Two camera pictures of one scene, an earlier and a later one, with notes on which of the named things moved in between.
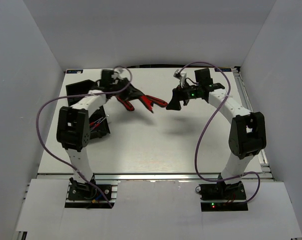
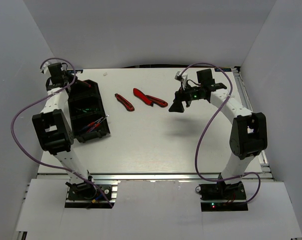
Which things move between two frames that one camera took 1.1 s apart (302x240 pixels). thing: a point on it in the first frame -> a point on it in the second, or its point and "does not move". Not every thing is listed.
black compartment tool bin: [81, 87] does not move
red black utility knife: [127, 105] does not move
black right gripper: [178, 94] does not move
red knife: [147, 102] -> [87, 83]
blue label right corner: [223, 70] does not move
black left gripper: [130, 93] -> [71, 78]
